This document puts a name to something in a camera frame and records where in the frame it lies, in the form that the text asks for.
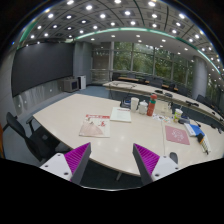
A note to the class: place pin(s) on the pink mouse pad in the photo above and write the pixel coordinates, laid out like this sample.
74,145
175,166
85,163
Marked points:
176,135

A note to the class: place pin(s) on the large dark wall screen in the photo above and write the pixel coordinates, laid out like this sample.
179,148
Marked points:
40,63

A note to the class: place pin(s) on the white and black notebook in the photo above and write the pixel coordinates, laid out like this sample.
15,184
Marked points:
203,141

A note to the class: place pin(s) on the green and white cup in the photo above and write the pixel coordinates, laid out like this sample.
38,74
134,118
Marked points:
177,115

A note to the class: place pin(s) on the red water bottle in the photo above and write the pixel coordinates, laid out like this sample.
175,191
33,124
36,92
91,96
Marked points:
151,104

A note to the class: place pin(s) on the white paper booklet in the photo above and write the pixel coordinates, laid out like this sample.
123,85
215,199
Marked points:
120,114

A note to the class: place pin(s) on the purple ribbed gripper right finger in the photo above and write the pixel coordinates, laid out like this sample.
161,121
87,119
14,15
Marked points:
153,167

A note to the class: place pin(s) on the grey cabinet with monitor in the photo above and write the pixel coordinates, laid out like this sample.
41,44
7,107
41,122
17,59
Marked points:
70,85

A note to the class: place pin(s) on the white lidded mug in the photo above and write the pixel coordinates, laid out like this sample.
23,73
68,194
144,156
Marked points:
143,105

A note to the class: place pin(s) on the white paper cup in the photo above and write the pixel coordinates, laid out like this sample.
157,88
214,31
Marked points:
134,104

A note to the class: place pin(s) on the long curved conference desk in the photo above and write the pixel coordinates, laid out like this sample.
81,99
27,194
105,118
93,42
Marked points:
146,90

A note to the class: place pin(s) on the black office chair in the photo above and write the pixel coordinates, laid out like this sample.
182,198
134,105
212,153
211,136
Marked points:
40,143

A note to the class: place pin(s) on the red and white magazine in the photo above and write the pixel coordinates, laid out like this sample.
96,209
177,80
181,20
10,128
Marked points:
95,126

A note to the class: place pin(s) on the blue book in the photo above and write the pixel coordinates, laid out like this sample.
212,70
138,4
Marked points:
193,130

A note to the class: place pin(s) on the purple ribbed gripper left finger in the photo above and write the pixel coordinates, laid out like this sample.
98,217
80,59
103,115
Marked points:
69,166

